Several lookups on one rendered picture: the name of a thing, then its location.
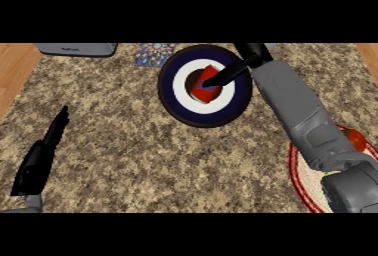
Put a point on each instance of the colourful patterned blue box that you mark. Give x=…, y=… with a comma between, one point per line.
x=153, y=55

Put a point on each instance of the dark blue and white plate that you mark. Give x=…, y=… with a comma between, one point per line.
x=182, y=103

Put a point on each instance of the green vegetable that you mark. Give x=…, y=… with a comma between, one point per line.
x=330, y=172

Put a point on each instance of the red tomato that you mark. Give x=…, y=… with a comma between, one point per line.
x=358, y=140

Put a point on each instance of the red can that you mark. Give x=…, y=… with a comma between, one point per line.
x=203, y=95

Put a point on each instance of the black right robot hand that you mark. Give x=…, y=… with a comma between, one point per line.
x=253, y=55

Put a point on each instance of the grey appliance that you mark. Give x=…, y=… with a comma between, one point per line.
x=79, y=49

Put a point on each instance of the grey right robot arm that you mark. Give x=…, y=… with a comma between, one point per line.
x=296, y=106

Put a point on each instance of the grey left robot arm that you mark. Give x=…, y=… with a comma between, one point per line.
x=33, y=202

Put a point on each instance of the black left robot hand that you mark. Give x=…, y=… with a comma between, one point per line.
x=37, y=166

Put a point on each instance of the round red-rimmed woven placemat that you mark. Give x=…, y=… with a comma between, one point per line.
x=308, y=180

